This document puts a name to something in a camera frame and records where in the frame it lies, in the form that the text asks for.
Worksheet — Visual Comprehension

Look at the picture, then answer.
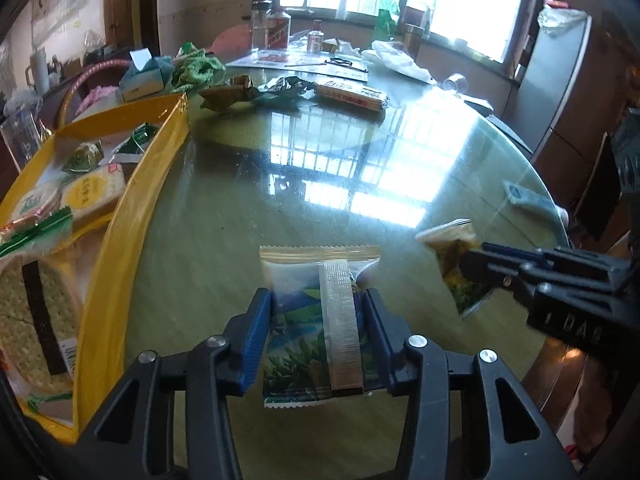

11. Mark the green plastic bottle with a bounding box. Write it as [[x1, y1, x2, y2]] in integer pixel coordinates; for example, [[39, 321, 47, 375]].
[[372, 0, 401, 43]]

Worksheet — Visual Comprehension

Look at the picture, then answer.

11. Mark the square yellow cracker packet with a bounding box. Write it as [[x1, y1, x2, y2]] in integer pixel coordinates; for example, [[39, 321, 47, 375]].
[[61, 164, 126, 226]]

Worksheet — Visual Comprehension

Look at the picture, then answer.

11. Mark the green landscape snack packet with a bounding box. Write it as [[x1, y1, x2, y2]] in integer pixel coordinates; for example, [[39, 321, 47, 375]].
[[260, 245, 382, 408], [415, 218, 493, 318]]

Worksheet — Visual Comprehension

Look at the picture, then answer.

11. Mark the green white snack packet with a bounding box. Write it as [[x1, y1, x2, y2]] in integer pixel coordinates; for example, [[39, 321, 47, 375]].
[[112, 125, 160, 166]]

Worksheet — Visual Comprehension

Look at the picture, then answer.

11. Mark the window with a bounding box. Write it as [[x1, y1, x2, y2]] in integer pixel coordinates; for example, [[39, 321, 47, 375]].
[[277, 0, 531, 61]]

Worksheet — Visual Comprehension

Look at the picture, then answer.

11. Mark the large cracker packet green trim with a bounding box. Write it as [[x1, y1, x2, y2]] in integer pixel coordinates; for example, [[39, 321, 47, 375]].
[[0, 207, 81, 403]]

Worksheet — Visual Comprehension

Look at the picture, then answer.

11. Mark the green cloth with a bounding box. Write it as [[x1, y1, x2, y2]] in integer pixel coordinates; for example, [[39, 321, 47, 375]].
[[172, 42, 226, 88]]

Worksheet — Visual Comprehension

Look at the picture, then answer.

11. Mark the white plastic bag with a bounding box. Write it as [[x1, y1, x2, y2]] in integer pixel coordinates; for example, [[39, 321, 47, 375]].
[[360, 40, 436, 83]]

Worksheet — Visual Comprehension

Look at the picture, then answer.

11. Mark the printed paper sheet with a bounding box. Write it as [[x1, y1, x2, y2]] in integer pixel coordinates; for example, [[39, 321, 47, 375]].
[[225, 50, 371, 83]]

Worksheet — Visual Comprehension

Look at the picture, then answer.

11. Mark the white liquor bottle red label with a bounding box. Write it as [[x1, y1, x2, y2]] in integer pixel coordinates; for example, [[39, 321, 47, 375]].
[[264, 10, 291, 52]]

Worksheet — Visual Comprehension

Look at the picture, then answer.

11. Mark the long orange snack bar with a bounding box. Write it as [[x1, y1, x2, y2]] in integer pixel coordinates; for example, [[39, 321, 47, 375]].
[[314, 79, 390, 113]]

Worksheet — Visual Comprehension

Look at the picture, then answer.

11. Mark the gold brown wrapped snack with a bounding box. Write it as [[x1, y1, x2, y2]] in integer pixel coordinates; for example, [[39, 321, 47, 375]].
[[199, 75, 258, 111]]

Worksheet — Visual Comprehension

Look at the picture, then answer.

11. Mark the pink hand fan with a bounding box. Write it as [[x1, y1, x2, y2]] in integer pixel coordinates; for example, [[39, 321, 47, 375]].
[[207, 24, 252, 57]]

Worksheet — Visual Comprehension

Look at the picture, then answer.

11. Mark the teal tissue box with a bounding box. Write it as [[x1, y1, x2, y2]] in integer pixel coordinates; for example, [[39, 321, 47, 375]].
[[120, 50, 173, 102]]

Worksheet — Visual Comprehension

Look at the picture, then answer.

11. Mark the small blue card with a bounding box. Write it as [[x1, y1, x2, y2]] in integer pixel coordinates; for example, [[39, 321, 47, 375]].
[[502, 180, 551, 211]]

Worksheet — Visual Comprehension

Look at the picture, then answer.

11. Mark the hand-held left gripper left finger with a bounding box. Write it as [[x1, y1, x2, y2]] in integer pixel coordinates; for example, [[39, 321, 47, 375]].
[[75, 287, 273, 480]]

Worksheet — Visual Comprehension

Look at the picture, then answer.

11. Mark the pink cloth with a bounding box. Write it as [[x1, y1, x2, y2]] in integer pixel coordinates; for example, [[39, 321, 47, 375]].
[[80, 85, 121, 116]]

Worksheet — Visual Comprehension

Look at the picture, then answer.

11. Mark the grey refrigerator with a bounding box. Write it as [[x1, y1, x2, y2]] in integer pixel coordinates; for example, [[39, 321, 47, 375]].
[[520, 7, 593, 153]]

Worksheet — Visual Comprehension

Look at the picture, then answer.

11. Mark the glass jar black lid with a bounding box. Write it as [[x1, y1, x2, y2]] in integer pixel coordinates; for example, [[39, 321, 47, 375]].
[[250, 1, 275, 51]]

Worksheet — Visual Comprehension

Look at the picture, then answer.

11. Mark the dark green crumpled wrapper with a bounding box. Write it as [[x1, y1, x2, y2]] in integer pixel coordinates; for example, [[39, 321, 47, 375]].
[[255, 76, 315, 107]]

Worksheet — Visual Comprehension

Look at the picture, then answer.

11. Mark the green triangular snack packet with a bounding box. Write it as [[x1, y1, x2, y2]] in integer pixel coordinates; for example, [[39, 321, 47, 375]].
[[65, 141, 104, 174]]

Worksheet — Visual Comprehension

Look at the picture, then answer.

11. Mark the white thermos jug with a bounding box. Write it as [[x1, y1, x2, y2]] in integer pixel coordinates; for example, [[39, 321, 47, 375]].
[[27, 49, 49, 92]]

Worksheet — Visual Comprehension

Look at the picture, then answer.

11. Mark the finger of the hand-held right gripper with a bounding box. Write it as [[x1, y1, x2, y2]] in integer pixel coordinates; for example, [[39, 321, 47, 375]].
[[460, 250, 613, 306], [482, 242, 618, 273]]

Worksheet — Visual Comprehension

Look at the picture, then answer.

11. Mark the yellow cardboard tray box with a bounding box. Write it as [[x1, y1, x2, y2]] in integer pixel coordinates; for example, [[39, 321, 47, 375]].
[[0, 92, 191, 446]]

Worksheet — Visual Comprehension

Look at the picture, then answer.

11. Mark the round cracker packet green label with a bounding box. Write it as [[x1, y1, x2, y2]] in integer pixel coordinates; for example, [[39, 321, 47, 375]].
[[0, 182, 63, 233]]

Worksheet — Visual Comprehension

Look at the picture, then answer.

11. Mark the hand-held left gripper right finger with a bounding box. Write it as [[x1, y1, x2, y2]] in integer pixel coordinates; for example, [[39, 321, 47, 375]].
[[362, 287, 576, 480]]

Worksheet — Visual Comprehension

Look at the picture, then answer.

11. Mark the colourful hula hoop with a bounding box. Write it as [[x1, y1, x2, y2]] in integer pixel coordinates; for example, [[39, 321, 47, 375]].
[[57, 59, 133, 128]]

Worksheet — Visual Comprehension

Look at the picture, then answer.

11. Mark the steel thermos cup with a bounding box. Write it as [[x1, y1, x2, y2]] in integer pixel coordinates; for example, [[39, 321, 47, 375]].
[[404, 23, 426, 61]]

